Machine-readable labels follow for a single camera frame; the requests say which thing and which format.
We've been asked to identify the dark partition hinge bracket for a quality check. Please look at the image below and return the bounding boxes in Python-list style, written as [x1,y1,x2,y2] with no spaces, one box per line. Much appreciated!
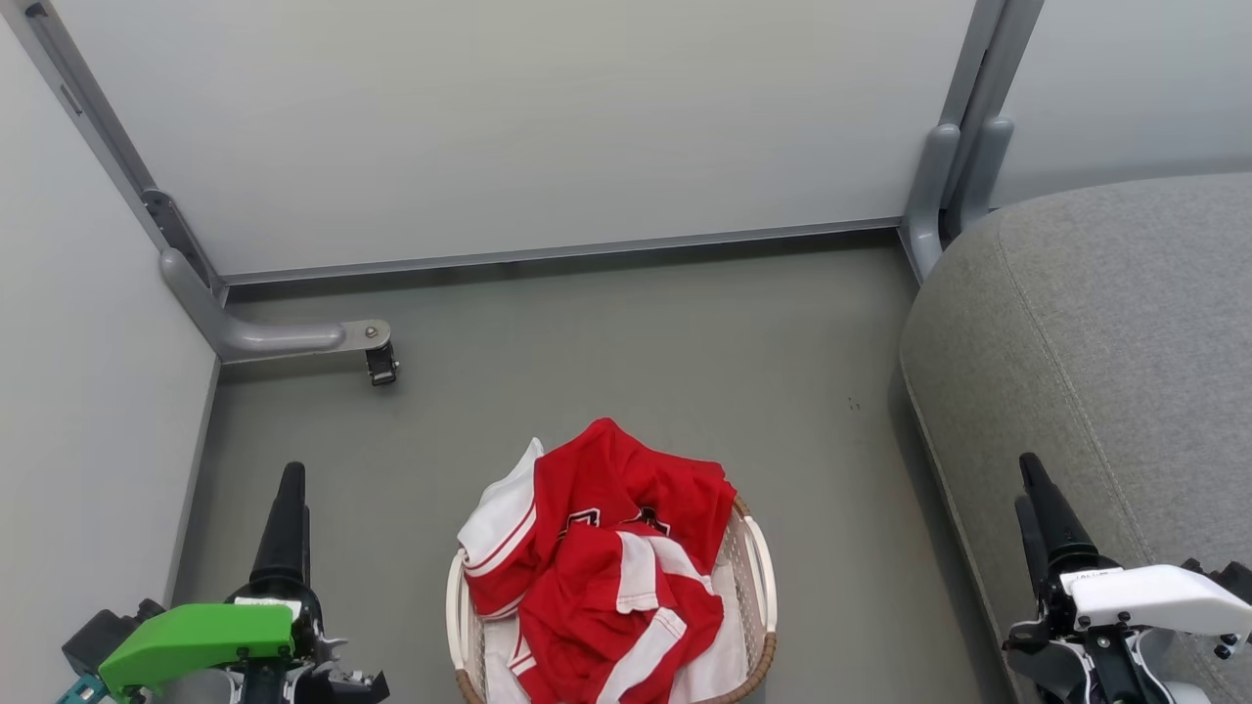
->
[142,189,227,294]

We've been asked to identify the white basket liner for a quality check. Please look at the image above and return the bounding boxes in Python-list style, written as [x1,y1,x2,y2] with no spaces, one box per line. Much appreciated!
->
[469,533,750,704]

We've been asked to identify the white laundry basket brown rim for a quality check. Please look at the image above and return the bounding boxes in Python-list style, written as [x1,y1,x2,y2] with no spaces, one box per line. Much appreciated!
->
[446,494,779,704]

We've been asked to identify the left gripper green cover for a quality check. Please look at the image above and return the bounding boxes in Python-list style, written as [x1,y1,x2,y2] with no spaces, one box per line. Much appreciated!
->
[98,462,392,704]

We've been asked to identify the red and white jersey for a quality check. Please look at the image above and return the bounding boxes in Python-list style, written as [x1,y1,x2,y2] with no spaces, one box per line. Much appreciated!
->
[457,418,738,704]

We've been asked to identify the grey partition foot bar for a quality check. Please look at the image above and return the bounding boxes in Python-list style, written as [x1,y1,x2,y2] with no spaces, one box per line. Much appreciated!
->
[159,247,392,365]

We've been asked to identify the grey fabric sofa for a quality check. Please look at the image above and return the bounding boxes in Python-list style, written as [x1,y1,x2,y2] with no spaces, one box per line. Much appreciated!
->
[900,174,1252,704]

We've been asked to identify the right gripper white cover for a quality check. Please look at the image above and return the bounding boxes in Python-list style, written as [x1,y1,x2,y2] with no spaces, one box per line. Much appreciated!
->
[1005,453,1252,704]

